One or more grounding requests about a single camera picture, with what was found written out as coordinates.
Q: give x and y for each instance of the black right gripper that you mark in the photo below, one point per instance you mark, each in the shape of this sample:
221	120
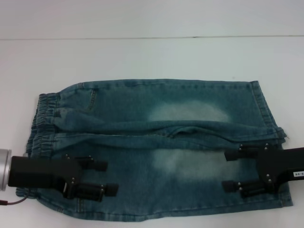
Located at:
285	164

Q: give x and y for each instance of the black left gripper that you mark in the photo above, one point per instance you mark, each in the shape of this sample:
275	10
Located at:
38	172

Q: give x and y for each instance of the blue denim shorts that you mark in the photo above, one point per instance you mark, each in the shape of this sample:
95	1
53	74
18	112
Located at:
166	111

